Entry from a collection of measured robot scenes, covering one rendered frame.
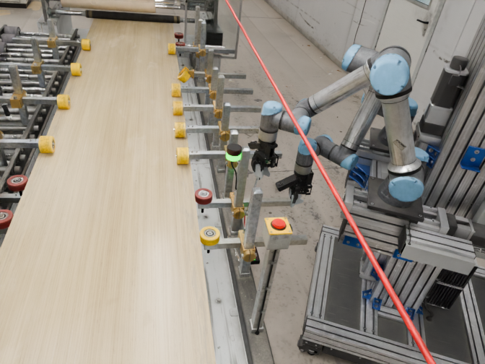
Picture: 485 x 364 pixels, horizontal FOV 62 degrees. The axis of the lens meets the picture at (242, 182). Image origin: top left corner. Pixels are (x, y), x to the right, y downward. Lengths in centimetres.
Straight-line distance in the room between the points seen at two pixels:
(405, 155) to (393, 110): 17
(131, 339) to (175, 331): 13
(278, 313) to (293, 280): 29
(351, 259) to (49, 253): 177
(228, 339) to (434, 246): 89
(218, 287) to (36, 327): 74
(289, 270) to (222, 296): 106
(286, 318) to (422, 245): 105
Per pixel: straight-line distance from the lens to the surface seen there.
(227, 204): 182
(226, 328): 168
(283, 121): 155
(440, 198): 199
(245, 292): 169
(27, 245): 165
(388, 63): 137
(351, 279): 255
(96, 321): 138
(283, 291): 263
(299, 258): 285
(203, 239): 158
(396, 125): 146
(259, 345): 156
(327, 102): 161
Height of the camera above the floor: 202
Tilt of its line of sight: 36 degrees down
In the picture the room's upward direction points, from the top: 8 degrees clockwise
